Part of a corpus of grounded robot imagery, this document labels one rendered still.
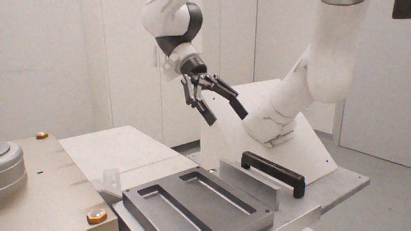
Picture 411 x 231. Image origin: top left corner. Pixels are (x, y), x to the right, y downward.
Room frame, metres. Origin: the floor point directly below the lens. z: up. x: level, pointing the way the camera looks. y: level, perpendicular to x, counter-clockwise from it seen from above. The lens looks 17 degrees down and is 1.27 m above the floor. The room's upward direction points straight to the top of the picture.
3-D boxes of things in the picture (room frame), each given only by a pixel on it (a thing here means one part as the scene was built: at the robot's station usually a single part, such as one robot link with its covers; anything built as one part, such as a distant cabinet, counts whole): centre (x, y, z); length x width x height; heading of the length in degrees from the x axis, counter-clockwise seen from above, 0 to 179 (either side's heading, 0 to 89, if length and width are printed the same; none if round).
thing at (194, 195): (0.44, 0.02, 0.98); 0.20 x 0.17 x 0.03; 37
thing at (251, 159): (0.55, -0.13, 0.99); 0.15 x 0.02 x 0.04; 37
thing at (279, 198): (0.47, -0.02, 0.97); 0.30 x 0.22 x 0.08; 127
